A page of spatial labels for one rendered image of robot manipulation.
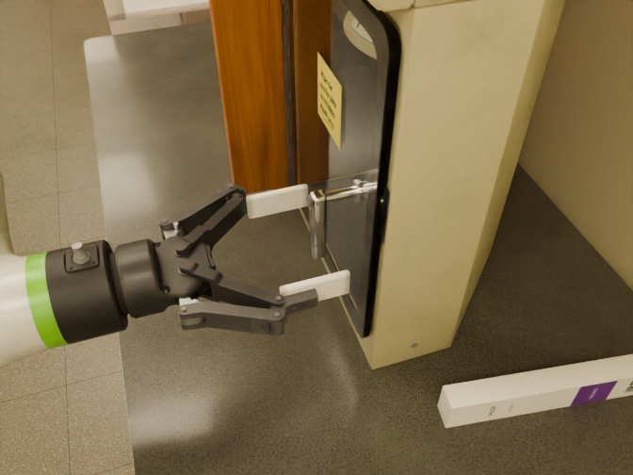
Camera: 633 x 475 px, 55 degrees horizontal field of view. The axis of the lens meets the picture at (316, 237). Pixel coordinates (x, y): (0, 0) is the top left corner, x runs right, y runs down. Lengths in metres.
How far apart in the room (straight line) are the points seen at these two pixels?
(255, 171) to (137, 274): 0.43
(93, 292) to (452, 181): 0.35
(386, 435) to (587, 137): 0.55
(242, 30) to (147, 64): 0.57
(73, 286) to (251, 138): 0.44
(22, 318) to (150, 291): 0.11
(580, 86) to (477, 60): 0.52
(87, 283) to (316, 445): 0.32
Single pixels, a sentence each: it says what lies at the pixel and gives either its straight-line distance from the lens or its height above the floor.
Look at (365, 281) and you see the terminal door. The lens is 0.66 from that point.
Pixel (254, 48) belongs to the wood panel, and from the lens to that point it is 0.86.
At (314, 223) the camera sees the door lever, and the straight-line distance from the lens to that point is 0.62.
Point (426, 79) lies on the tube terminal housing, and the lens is 0.50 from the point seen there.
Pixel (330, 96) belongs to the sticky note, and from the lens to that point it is 0.65.
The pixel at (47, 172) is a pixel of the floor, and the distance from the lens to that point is 2.77.
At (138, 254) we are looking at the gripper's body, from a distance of 0.60.
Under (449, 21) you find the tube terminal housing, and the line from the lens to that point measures 0.49.
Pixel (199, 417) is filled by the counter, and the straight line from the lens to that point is 0.77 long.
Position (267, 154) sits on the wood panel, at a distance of 0.96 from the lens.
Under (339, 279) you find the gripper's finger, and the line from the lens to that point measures 0.59.
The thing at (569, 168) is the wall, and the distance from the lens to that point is 1.07.
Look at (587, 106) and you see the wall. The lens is 1.01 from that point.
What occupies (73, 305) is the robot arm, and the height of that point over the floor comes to 1.17.
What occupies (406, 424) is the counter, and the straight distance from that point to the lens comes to 0.76.
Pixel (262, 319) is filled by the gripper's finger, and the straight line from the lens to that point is 0.56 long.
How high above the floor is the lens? 1.60
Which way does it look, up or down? 45 degrees down
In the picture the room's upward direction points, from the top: straight up
